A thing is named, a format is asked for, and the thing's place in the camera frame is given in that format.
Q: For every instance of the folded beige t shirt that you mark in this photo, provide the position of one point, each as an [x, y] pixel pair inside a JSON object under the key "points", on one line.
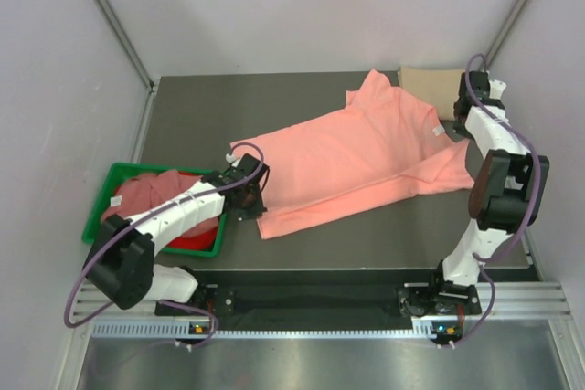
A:
{"points": [[437, 87]]}

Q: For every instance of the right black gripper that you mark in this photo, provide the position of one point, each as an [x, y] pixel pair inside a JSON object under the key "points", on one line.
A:
{"points": [[458, 129]]}

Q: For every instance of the green plastic bin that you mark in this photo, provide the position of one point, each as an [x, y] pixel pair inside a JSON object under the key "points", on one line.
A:
{"points": [[131, 188]]}

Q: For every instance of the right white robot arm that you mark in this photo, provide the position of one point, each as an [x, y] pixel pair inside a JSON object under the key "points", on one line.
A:
{"points": [[506, 194]]}

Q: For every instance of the aluminium frame rail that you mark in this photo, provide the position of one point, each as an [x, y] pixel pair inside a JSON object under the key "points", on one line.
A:
{"points": [[513, 301]]}

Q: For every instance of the salmon pink t shirt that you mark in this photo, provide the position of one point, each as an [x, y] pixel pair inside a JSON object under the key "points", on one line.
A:
{"points": [[384, 146]]}

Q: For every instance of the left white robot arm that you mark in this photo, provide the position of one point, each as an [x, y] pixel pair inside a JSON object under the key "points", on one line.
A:
{"points": [[121, 260]]}

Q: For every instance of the dusty pink shirt in bin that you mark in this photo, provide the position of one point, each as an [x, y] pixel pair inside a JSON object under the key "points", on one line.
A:
{"points": [[155, 189]]}

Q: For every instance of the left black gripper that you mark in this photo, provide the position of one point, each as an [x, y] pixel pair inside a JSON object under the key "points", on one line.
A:
{"points": [[254, 212]]}

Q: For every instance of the red shirt in bin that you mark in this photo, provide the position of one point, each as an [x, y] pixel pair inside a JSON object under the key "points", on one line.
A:
{"points": [[196, 241]]}

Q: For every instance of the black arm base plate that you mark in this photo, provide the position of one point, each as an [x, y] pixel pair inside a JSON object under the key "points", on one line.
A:
{"points": [[317, 300]]}

